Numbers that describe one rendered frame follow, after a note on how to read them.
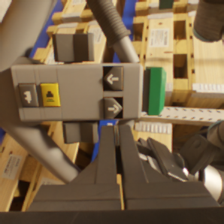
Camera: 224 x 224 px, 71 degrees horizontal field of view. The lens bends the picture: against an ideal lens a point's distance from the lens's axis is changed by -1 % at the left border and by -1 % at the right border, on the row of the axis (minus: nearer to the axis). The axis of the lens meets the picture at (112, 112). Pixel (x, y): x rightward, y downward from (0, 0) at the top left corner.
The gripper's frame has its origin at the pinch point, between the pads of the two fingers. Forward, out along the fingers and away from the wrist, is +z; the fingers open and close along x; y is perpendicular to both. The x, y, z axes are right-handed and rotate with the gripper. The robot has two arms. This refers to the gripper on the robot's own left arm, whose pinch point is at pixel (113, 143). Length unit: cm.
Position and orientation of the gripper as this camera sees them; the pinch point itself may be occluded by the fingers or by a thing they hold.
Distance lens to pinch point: 31.1
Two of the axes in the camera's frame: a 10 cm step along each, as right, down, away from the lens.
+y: -4.8, 8.4, 2.6
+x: -0.2, -3.0, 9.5
